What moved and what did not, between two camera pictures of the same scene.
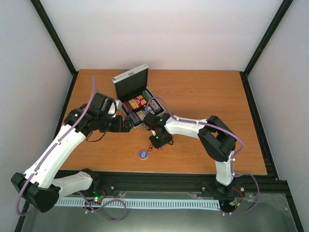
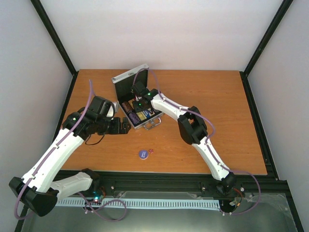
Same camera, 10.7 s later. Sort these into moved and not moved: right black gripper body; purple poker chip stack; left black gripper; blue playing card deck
Moved: right black gripper body
Not moved: blue playing card deck; purple poker chip stack; left black gripper
